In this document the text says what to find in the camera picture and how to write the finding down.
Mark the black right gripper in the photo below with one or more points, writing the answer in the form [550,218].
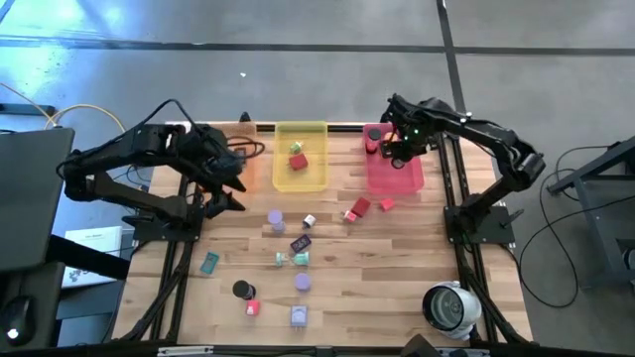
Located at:
[404,149]

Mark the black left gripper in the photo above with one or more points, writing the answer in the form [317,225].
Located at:
[213,156]

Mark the black sand timer red sand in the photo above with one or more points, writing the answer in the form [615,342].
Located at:
[374,134]

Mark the black mini digital clock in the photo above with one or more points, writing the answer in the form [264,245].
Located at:
[300,243]
[241,153]

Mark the purple sand timer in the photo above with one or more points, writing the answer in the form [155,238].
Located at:
[275,217]
[302,281]

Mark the small red cube charger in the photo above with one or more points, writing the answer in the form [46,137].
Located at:
[387,204]

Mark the large red USB charger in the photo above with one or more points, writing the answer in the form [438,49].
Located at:
[361,206]
[298,162]

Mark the teal mini digital clock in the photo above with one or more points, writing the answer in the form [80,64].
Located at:
[210,263]

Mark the green and white charger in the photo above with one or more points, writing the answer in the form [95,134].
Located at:
[296,148]

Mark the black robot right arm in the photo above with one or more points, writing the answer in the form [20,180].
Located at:
[521,163]

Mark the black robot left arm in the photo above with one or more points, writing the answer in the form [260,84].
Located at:
[149,141]

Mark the orange translucent plastic bin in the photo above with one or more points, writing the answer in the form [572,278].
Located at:
[250,173]

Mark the pink translucent plastic bin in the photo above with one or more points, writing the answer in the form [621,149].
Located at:
[397,181]

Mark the yellow translucent plastic bin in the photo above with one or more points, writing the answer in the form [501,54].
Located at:
[312,178]

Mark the small white charger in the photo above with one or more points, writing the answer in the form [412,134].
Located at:
[309,221]

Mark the teal sand timer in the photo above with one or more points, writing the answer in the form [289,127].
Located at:
[301,258]

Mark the small pink charger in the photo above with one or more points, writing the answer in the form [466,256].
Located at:
[253,308]

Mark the white booklet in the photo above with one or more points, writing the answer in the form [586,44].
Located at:
[94,243]

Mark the black side desk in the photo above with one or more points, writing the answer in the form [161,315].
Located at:
[89,258]

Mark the black side monitor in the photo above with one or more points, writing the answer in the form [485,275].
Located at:
[35,198]

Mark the dark metal stand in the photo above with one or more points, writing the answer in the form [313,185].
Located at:
[595,233]

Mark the black floor bar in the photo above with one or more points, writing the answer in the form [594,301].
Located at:
[30,109]

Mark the black computer mouse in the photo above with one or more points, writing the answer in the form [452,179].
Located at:
[17,320]

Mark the black aluminium table frame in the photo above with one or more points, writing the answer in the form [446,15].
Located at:
[344,128]

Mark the lavender wall charger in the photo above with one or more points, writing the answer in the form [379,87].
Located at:
[299,316]

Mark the silver frame bracket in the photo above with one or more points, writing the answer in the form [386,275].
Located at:
[471,352]
[186,351]

